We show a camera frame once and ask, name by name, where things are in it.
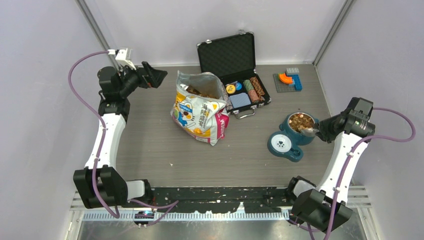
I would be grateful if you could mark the teal double pet bowl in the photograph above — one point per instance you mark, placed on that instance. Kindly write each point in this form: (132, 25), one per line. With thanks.
(287, 142)

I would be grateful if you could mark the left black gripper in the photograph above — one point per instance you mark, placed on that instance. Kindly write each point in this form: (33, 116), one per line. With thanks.
(157, 76)

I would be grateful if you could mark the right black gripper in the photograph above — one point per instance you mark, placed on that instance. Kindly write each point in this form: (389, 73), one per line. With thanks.
(324, 133)

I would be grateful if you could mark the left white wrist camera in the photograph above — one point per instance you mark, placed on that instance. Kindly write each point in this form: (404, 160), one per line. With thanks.
(123, 57)

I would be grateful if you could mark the blue playing card deck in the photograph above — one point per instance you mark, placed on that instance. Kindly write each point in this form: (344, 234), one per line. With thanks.
(240, 100)

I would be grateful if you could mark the pet food bag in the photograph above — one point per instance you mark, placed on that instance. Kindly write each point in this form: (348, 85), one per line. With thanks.
(200, 107)

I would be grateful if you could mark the toy brick assembly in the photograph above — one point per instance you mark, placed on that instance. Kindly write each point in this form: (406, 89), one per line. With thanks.
(288, 81)

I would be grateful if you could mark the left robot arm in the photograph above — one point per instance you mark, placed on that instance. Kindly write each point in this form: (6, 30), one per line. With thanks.
(99, 184)

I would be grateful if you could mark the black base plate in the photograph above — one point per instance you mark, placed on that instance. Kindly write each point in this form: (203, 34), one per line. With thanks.
(220, 200)

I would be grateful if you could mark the black poker chip case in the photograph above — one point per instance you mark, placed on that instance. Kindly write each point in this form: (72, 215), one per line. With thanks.
(233, 60)

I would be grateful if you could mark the metal food scoop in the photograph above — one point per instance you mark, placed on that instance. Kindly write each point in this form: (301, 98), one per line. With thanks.
(309, 132)

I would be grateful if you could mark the yellow dealer button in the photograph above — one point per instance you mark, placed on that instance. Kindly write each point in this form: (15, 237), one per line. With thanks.
(230, 89)

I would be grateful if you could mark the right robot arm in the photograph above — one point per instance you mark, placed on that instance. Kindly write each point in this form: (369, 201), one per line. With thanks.
(324, 205)

